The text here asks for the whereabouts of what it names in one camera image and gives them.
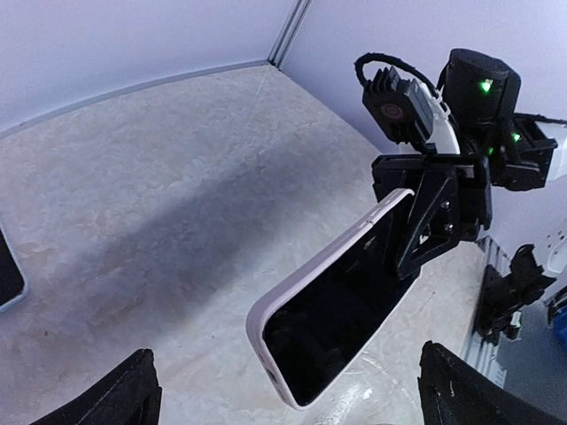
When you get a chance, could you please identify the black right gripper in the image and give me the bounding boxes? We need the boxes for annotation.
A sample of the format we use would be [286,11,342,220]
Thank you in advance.
[371,154,493,279]

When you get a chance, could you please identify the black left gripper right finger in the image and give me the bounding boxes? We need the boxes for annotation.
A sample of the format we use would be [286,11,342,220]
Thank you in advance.
[417,341,566,425]

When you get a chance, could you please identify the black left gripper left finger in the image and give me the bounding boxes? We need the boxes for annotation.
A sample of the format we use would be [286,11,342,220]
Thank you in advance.
[36,349,162,425]

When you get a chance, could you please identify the clear pink phone case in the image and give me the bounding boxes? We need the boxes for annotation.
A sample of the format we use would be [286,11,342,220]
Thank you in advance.
[245,188,414,411]

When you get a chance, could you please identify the light blue phone case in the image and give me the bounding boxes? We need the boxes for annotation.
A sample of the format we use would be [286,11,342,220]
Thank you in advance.
[0,225,30,313]

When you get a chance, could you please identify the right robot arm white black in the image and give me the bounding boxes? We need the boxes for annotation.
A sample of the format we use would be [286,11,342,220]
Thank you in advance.
[354,48,566,279]

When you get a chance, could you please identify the front aluminium rail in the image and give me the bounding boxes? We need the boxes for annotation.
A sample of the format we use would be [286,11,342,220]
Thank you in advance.
[460,236,510,389]

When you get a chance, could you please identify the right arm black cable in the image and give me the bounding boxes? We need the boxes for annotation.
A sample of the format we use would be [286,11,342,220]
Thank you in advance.
[353,51,444,97]

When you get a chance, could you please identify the right aluminium frame post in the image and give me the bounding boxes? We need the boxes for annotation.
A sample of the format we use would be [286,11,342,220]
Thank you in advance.
[267,0,313,69]

